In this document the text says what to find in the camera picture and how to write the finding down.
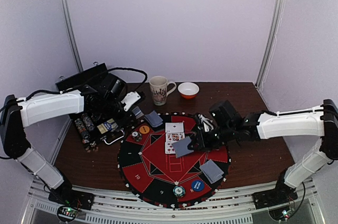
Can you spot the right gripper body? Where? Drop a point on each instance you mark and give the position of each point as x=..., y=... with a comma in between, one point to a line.
x=200, y=138

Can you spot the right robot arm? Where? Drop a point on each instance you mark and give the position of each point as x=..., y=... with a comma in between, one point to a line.
x=320, y=121

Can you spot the king of diamonds card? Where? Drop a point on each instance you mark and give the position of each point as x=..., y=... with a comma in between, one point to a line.
x=174, y=137

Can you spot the aluminium frame post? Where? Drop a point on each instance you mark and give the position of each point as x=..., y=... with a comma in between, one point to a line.
x=268, y=53
x=71, y=35

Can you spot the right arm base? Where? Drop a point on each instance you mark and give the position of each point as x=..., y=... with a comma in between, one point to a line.
x=280, y=204

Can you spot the blue playing card deck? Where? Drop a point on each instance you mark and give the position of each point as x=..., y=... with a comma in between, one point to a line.
x=137, y=112

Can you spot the orange big blind button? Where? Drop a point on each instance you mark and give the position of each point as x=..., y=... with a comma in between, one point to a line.
x=144, y=129

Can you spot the poker chip stack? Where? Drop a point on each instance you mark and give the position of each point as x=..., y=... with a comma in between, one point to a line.
x=179, y=191
x=136, y=136

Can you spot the boxed card deck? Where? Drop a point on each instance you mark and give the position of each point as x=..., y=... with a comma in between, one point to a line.
x=107, y=126

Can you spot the round poker mat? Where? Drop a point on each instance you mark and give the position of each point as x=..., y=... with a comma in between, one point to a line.
x=151, y=174

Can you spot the beige patterned mug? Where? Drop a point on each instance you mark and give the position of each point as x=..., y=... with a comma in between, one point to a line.
x=160, y=88

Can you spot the blue small blind button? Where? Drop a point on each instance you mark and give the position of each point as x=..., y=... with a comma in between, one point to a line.
x=197, y=185

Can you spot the diamonds number card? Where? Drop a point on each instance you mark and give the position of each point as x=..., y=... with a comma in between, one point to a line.
x=169, y=148

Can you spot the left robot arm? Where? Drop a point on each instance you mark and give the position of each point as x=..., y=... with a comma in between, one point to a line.
x=20, y=113

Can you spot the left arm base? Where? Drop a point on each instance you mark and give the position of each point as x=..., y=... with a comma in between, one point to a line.
x=72, y=202

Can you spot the white orange bowl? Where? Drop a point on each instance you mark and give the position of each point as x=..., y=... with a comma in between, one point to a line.
x=188, y=90

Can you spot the face down single card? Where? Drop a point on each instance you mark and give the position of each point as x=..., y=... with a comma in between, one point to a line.
x=181, y=147

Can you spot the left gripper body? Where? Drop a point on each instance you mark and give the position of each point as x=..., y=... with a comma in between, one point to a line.
x=123, y=120

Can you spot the ace of diamonds card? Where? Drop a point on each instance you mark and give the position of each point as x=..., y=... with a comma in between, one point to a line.
x=174, y=127

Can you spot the right aluminium frame post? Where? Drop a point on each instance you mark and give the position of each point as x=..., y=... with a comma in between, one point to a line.
x=268, y=53

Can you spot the black poker chip case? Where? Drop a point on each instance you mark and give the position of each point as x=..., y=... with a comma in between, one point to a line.
x=107, y=105

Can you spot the left aluminium frame post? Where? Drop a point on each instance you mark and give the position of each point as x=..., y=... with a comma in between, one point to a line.
x=71, y=35

